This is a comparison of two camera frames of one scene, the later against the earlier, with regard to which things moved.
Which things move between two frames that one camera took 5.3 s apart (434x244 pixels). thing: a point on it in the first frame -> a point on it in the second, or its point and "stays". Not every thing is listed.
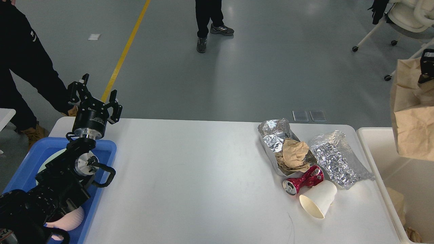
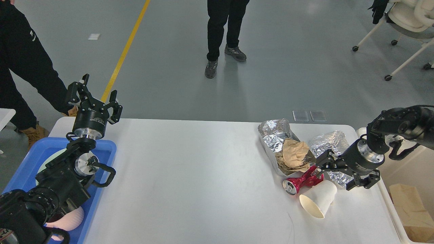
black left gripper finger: x=117 y=108 stays
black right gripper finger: x=427 y=65 -> x=327 y=160
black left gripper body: x=91 y=119 stays
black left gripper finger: x=78 y=91 stays
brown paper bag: x=412 y=105 -> x=418 y=223
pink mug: x=70 y=222 stays
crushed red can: x=315 y=176 stays
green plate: x=52 y=157 stays
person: x=212 y=10 -> x=219 y=11
